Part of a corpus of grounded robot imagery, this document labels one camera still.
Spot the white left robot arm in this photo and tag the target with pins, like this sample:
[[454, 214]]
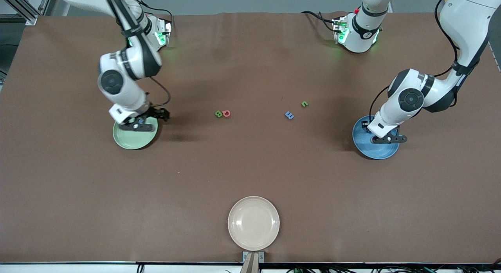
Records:
[[391, 112]]

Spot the light green plate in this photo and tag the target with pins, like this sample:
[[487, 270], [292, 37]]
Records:
[[133, 141]]

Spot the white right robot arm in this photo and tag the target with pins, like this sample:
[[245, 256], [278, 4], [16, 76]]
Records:
[[129, 96]]

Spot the blue foam letter m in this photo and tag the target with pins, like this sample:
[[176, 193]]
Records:
[[289, 115]]

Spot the brown table mat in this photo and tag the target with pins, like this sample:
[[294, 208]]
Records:
[[78, 206]]

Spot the blue plate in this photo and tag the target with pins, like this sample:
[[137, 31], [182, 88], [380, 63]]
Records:
[[372, 149]]

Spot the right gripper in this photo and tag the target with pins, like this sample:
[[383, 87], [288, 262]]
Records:
[[155, 112]]

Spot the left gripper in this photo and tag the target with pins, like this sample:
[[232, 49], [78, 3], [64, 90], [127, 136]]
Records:
[[364, 127]]

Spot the beige plate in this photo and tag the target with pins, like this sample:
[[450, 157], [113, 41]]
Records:
[[253, 223]]

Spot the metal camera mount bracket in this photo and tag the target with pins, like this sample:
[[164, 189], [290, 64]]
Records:
[[253, 265]]

